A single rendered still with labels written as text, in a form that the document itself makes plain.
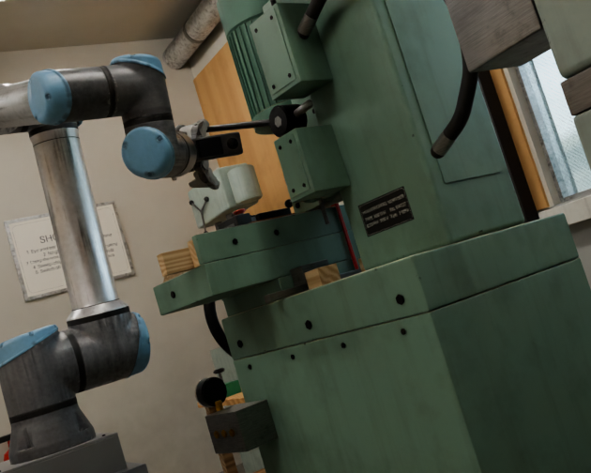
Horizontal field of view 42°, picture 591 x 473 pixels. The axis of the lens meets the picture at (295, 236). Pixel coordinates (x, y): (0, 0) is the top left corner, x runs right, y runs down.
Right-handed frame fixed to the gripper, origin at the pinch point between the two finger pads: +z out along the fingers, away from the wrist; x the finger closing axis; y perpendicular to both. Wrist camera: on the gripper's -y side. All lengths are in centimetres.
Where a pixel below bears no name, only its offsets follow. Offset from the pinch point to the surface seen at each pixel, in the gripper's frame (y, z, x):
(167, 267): 2.4, -34.9, 20.6
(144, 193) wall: 127, 277, -2
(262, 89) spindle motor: -14.5, -6.6, -10.9
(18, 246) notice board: 183, 220, 16
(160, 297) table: 9.9, -21.8, 27.3
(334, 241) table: -24.4, -8.9, 22.7
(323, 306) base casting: -24, -33, 32
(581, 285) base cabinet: -70, -17, 37
